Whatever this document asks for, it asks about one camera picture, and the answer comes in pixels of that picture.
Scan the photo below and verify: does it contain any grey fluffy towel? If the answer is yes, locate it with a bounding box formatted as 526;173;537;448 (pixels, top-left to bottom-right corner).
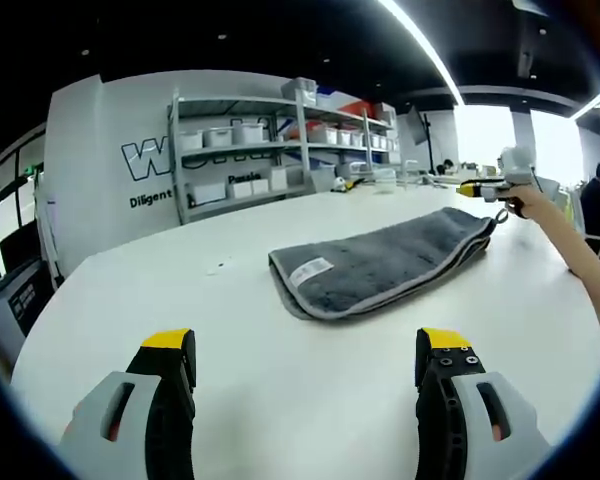
268;206;510;321

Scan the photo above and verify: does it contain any spare gripper with yellow tips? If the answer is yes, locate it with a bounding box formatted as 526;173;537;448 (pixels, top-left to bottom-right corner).
329;174;367;194

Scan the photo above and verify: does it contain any long ceiling light strip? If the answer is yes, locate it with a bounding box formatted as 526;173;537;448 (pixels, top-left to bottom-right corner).
377;0;465;106

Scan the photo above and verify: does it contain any dark cabinet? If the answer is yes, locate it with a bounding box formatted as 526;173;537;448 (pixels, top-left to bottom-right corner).
0;259;57;362

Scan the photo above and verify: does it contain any grey metal shelf rack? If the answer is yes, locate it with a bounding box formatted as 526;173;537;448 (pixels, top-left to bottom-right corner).
167;87;402;226

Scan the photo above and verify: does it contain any row of white storage bins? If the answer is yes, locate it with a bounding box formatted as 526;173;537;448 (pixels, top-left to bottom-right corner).
179;77;401;206

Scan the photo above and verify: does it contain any metal wire rack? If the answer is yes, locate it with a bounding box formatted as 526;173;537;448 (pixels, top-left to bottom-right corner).
399;157;431;190

